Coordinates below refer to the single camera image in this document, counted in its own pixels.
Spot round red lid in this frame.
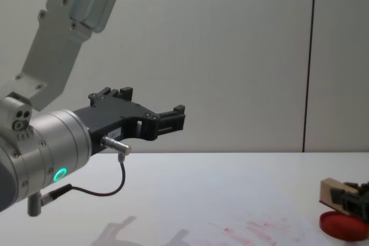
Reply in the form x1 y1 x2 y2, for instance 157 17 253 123
319 210 367 241

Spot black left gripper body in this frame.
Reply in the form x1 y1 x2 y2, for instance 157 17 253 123
73 97 159 154

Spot pale wooden block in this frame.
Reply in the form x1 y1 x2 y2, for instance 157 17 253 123
318 177 359 215

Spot thin dark gripper cable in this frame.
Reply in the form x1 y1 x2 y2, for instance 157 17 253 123
40 135 133 207

